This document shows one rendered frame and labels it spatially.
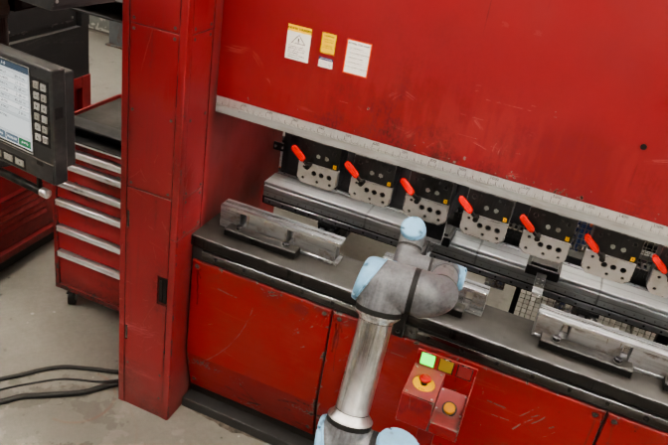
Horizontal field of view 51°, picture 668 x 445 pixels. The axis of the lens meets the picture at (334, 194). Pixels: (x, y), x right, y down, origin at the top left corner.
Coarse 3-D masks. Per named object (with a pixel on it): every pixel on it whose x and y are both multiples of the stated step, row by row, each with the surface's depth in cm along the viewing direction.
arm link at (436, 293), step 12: (432, 264) 206; (444, 264) 202; (456, 264) 207; (420, 276) 167; (432, 276) 168; (444, 276) 174; (456, 276) 196; (420, 288) 166; (432, 288) 166; (444, 288) 168; (456, 288) 174; (420, 300) 165; (432, 300) 166; (444, 300) 168; (456, 300) 173; (420, 312) 167; (432, 312) 168; (444, 312) 171
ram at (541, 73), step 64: (256, 0) 231; (320, 0) 223; (384, 0) 215; (448, 0) 208; (512, 0) 201; (576, 0) 195; (640, 0) 189; (256, 64) 240; (384, 64) 223; (448, 64) 215; (512, 64) 208; (576, 64) 201; (640, 64) 195; (384, 128) 231; (448, 128) 223; (512, 128) 215; (576, 128) 208; (640, 128) 201; (512, 192) 223; (576, 192) 215; (640, 192) 208
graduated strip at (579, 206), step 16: (256, 112) 248; (272, 112) 245; (304, 128) 243; (320, 128) 240; (368, 144) 236; (384, 144) 233; (416, 160) 231; (432, 160) 229; (464, 176) 227; (480, 176) 225; (528, 192) 221; (544, 192) 219; (576, 208) 217; (592, 208) 215; (640, 224) 211; (656, 224) 209
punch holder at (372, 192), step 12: (360, 156) 238; (360, 168) 240; (372, 168) 238; (384, 168) 237; (396, 168) 235; (372, 180) 240; (384, 180) 238; (396, 180) 240; (360, 192) 243; (372, 192) 242; (384, 192) 240; (372, 204) 243; (384, 204) 241
